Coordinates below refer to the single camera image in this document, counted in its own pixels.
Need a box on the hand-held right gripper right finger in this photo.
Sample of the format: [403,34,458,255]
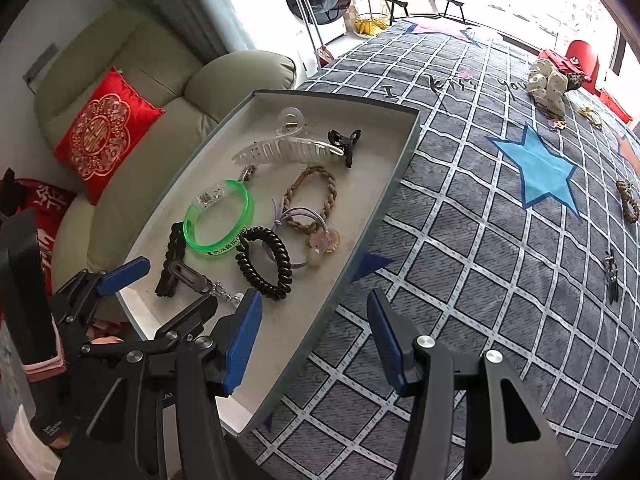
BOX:
[366,288,571,480]

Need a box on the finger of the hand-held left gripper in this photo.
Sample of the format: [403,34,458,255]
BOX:
[80,294,219,361]
[52,256,152,323]

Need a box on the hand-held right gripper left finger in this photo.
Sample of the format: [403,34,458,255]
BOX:
[55,289,264,480]

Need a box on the green translucent bracelet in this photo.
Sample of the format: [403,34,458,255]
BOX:
[183,179,256,257]

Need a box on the beige shallow tray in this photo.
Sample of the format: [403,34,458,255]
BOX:
[116,89,422,436]

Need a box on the large clear claw clip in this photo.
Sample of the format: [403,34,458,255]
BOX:
[231,106,346,168]

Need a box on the long black hair clip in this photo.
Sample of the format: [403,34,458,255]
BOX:
[154,221,188,298]

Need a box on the red cloth with white print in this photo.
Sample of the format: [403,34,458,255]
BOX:
[0,175,78,296]

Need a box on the grey plaid blanket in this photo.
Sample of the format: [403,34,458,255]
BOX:
[235,17,640,480]

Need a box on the red embroidered cushion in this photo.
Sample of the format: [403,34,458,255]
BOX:
[52,66,166,206]

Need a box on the beige leather sofa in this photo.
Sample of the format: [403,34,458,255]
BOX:
[32,10,298,321]

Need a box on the small black claw clip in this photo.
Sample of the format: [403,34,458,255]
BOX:
[327,129,362,168]

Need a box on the small dark hair clip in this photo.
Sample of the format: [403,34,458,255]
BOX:
[602,250,621,303]

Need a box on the grey curtain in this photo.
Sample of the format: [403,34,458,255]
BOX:
[95,0,236,63]

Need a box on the red mop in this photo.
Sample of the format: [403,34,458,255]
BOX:
[280,0,333,68]

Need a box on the cream scrunchie pile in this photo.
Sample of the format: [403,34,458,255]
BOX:
[527,58,568,111]

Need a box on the basket with yellow contents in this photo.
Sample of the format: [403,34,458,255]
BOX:
[352,12,391,37]

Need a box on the red box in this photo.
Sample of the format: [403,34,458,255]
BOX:
[537,49,583,73]
[566,39,600,83]

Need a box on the washing machine with dark door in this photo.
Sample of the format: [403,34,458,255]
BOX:
[282,0,353,43]

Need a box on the keychain with metal chain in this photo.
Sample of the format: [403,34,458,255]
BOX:
[167,261,247,307]

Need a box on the black spiral hair tie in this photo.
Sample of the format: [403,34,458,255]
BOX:
[235,226,292,302]

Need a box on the purple hair tie pink charm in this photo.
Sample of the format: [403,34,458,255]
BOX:
[270,197,343,268]

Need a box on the brown braided hair tie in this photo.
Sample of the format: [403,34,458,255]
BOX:
[282,165,337,233]

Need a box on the grey wall plate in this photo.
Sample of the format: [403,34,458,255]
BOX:
[22,45,60,93]

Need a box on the leopard print hair tie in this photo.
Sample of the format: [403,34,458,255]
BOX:
[616,179,640,222]

